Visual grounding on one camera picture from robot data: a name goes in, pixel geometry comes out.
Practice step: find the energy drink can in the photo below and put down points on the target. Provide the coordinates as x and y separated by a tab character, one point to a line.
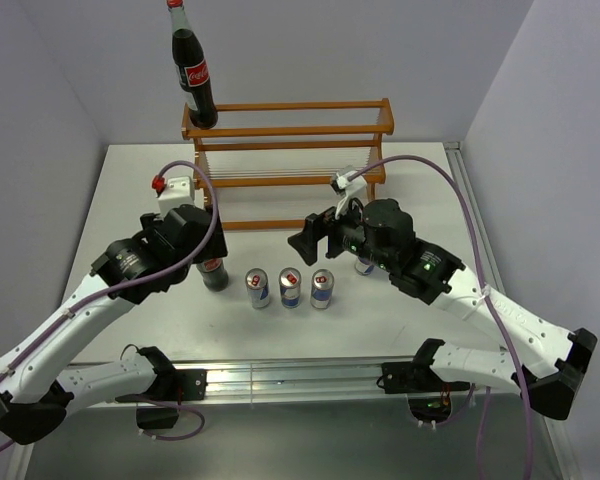
364	267
290	282
257	285
322	285

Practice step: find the aluminium front rail frame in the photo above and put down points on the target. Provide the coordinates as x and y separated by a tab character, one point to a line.
290	380

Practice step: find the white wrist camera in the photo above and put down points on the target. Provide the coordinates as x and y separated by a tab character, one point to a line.
173	192
347	183

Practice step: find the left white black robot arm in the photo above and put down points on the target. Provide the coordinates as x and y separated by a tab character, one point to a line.
120	279

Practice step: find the aluminium right side rail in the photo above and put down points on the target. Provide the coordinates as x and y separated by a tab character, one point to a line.
460	174

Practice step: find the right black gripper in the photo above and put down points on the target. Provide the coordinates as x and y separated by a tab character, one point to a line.
318	225

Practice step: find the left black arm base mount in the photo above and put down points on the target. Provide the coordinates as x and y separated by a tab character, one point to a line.
188	385

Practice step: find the cola glass bottle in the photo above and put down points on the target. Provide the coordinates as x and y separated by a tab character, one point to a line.
214	274
192	69

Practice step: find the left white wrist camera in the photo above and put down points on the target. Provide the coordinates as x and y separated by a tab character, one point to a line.
173	192

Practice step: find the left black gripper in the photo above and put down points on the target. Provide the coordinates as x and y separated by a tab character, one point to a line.
151	222

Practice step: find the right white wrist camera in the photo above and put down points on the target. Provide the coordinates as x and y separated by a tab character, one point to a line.
347	183

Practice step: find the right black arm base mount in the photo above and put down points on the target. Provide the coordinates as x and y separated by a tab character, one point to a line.
405	378

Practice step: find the orange three-tier wooden shelf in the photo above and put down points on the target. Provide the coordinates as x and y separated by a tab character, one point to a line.
296	145

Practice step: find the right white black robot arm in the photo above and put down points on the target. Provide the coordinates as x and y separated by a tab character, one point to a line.
544	361

